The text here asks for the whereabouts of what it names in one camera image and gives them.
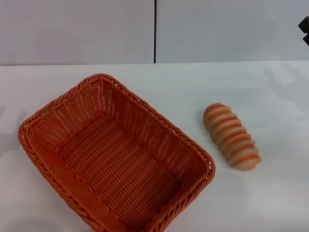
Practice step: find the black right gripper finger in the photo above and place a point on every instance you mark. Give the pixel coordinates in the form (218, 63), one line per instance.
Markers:
(305, 23)
(307, 39)

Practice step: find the orange woven plastic basket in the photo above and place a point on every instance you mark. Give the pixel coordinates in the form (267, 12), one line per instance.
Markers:
(120, 154)

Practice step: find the striped ridged toy bread loaf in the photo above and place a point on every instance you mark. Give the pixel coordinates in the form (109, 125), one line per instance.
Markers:
(231, 137)

